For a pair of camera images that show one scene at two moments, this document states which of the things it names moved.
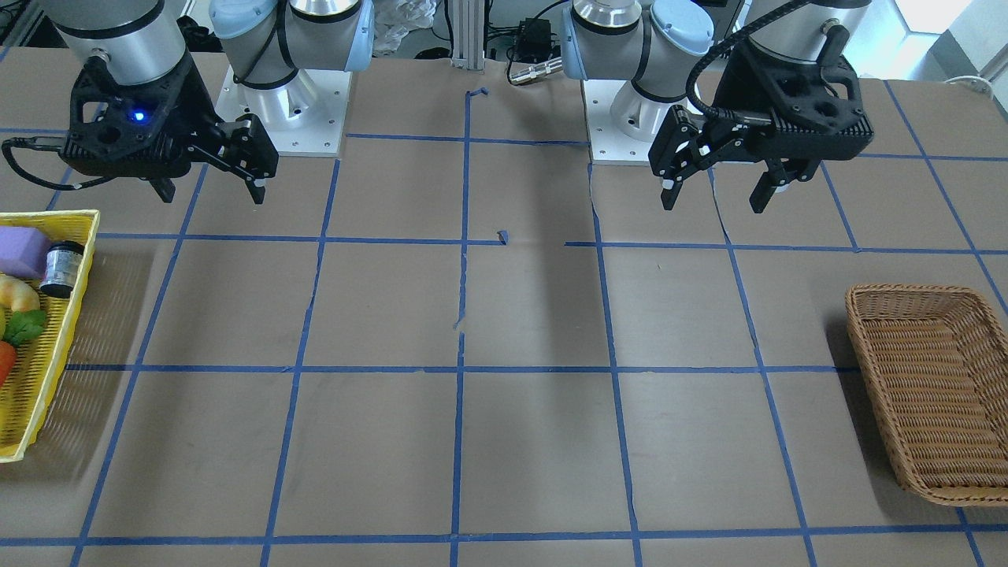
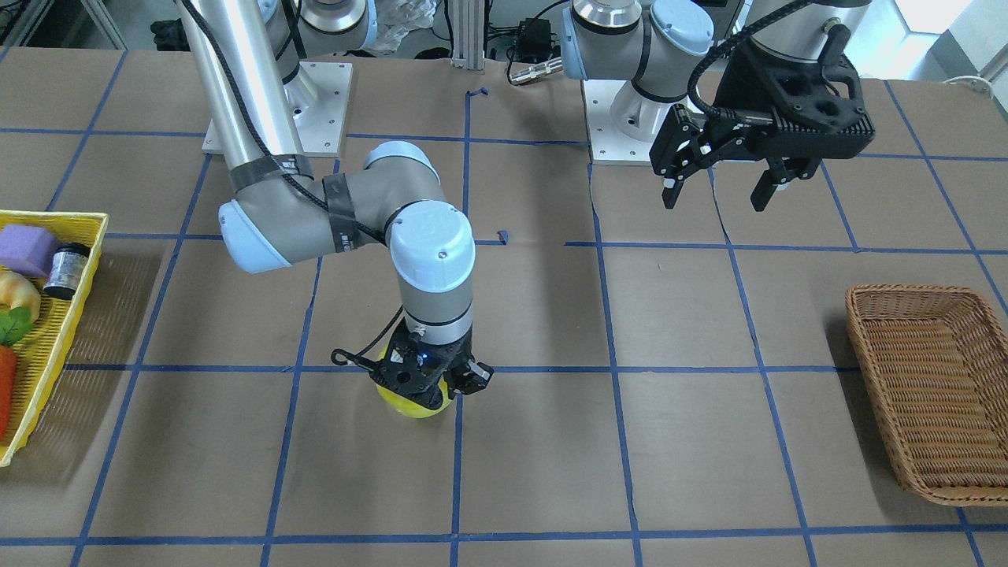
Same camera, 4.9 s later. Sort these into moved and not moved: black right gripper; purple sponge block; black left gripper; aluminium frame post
Moved: black right gripper
Not moved: purple sponge block; black left gripper; aluminium frame post
